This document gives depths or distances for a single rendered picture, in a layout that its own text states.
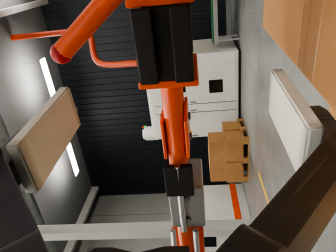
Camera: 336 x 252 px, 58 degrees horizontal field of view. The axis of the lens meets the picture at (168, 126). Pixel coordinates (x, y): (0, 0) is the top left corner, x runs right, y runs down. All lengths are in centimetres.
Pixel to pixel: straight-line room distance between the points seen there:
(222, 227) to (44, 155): 313
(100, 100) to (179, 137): 1185
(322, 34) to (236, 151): 683
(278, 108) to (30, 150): 13
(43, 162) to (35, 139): 1
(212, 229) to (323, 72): 302
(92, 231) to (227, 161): 444
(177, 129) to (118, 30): 1087
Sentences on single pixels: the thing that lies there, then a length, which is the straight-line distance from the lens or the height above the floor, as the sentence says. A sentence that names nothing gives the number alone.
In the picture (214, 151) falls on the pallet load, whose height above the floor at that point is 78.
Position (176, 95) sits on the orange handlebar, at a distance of 31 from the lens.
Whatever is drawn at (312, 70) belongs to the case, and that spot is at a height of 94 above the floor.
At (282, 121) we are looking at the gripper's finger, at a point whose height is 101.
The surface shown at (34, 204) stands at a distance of 743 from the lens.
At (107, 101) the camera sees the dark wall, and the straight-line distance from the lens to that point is 1211.
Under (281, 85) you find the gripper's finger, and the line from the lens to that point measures 18.
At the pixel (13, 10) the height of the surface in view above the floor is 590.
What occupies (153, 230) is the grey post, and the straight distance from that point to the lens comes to 331.
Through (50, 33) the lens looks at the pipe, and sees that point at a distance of 932.
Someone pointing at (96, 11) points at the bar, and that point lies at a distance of 32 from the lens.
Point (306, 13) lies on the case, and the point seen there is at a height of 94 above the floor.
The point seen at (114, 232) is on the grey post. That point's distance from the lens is 341.
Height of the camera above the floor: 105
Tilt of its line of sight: 6 degrees up
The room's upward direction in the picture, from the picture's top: 94 degrees counter-clockwise
